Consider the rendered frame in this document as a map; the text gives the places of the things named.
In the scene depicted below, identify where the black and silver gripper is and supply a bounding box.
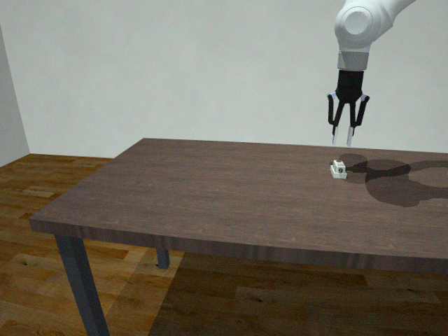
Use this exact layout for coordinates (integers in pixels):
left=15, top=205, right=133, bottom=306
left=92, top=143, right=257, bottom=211
left=327, top=70, right=370, bottom=147

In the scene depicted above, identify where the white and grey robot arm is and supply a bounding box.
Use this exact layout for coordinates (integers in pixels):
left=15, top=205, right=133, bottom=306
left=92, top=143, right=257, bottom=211
left=335, top=0, right=416, bottom=71

